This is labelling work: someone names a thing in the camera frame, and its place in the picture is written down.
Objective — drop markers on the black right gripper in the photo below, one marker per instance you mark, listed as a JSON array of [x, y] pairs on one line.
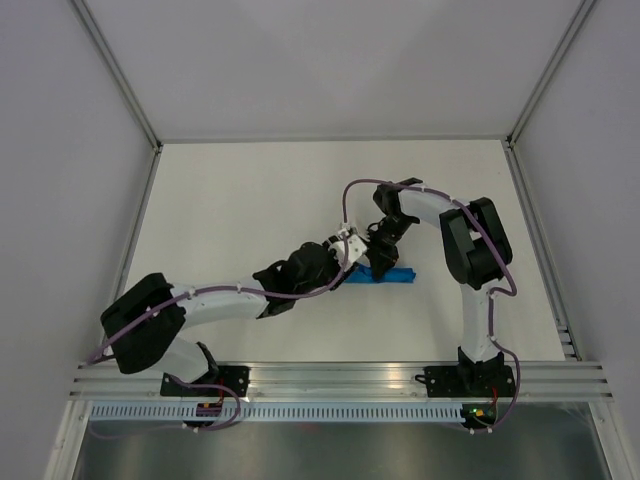
[[380, 259]]

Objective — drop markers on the aluminium frame post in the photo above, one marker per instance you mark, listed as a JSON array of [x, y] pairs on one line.
[[88, 22], [569, 36]]

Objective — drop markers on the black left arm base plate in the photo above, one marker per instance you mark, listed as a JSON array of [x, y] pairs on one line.
[[229, 379]]

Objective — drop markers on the blue cloth napkin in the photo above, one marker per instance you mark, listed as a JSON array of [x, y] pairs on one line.
[[365, 275]]

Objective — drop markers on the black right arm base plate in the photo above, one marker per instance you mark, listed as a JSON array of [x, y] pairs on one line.
[[457, 382]]

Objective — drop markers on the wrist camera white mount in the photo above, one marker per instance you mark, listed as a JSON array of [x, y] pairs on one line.
[[345, 230], [349, 250]]

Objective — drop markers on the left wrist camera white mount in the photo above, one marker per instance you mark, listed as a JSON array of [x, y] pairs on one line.
[[349, 250]]

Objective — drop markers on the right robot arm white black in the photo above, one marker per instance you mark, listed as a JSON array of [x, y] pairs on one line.
[[477, 253]]

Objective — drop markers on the aluminium frame left post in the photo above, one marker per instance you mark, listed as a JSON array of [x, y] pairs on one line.
[[88, 22]]

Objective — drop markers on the aluminium frame right post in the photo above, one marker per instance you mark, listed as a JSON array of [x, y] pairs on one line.
[[569, 36]]

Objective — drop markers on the white slotted cable duct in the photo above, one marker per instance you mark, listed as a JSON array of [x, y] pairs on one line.
[[278, 411]]

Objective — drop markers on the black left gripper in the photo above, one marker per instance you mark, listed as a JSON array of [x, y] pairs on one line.
[[337, 267]]

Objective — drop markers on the aluminium mounting rail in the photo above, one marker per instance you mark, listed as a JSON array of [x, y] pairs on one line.
[[555, 381]]

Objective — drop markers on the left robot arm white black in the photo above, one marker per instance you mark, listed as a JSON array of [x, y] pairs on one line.
[[143, 325]]

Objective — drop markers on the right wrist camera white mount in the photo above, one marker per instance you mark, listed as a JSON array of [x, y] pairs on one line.
[[345, 230]]

